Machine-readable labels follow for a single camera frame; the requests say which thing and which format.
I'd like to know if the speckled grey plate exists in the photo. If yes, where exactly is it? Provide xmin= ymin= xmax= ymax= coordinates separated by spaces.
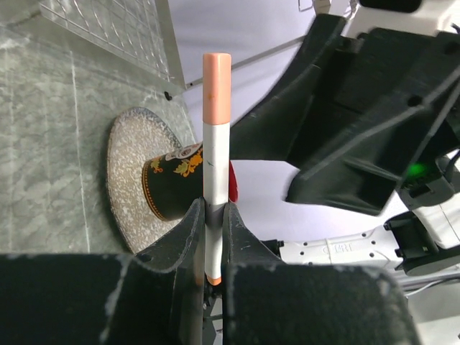
xmin=106 ymin=106 xmax=184 ymax=254

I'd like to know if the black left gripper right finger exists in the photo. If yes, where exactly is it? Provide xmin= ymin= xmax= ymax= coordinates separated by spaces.
xmin=222 ymin=203 xmax=288 ymax=344

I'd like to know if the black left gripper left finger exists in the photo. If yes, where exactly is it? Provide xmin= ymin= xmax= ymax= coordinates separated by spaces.
xmin=137 ymin=198 xmax=206 ymax=344

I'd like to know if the steel dish rack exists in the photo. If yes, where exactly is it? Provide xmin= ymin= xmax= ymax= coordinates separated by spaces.
xmin=40 ymin=1 xmax=185 ymax=96

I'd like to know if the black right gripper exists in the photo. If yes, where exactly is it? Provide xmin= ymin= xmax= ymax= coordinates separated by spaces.
xmin=230 ymin=14 xmax=459 ymax=216

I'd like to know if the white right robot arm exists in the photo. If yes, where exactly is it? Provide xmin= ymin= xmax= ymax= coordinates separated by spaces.
xmin=230 ymin=1 xmax=459 ymax=284

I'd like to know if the black and red mug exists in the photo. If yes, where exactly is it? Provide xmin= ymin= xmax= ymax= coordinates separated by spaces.
xmin=142 ymin=143 xmax=229 ymax=221

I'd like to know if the salmon capped white marker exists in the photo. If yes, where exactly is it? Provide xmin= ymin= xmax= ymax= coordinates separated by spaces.
xmin=203 ymin=52 xmax=231 ymax=286

